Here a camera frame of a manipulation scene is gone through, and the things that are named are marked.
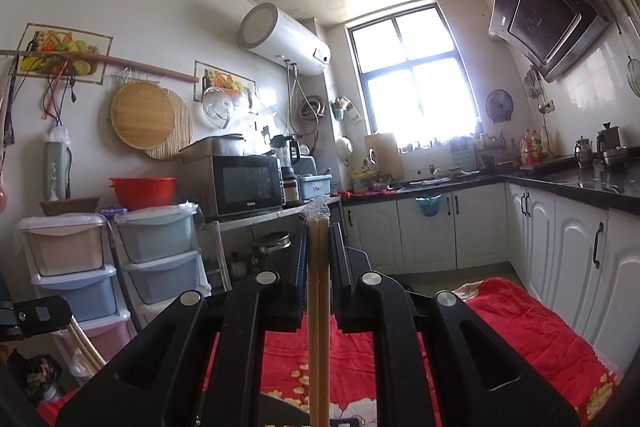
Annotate chopsticks pair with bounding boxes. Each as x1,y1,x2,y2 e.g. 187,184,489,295
304,196,331,426
65,315,106,377

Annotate kitchen window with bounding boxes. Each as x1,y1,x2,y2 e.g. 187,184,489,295
347,2,480,147

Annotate beige top drawer tower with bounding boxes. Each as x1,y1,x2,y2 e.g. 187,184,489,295
14,213,136,361

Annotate red floral tablecloth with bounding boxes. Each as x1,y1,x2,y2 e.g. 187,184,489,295
37,275,622,427

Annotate blue drawer tower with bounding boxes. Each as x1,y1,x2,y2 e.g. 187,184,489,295
113,202,212,329

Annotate white lower cabinets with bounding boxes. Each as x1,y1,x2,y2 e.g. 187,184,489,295
342,183,639,371

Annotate steel pot on shelf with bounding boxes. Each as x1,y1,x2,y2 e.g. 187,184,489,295
250,231,292,267

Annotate metal shelf rack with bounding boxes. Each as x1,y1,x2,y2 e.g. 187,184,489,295
196,196,340,294

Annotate red plastic basin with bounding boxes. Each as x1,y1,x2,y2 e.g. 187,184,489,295
110,178,177,210

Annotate blue hanging bin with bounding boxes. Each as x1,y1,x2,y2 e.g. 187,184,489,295
416,194,442,218

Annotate black microwave oven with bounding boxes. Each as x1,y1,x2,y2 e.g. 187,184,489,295
178,134,284,220

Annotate black countertop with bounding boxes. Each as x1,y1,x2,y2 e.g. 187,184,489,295
341,158,639,217

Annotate round bamboo board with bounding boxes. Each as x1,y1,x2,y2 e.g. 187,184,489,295
110,80,193,161

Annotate metal kettle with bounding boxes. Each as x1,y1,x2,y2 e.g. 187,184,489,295
574,136,593,169

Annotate dark pot on counter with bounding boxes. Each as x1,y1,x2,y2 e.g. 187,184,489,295
597,122,628,167

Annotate fruit picture left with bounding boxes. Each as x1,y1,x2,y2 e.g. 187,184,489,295
17,23,113,84

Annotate fruit picture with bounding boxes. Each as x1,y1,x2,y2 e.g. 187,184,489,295
17,23,113,84
193,61,257,102

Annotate fruit picture right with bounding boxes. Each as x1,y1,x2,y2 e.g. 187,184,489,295
193,61,257,102

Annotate black range hood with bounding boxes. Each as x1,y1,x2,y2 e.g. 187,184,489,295
489,0,606,82

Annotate white water heater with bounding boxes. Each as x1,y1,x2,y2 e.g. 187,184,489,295
236,3,331,77

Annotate wall fan vent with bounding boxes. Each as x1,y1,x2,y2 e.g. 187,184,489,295
485,89,514,124

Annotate wooden hanging rail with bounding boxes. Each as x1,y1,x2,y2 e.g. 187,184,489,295
0,50,198,83

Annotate hanging wire strainer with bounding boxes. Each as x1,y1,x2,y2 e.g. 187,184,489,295
605,2,640,98

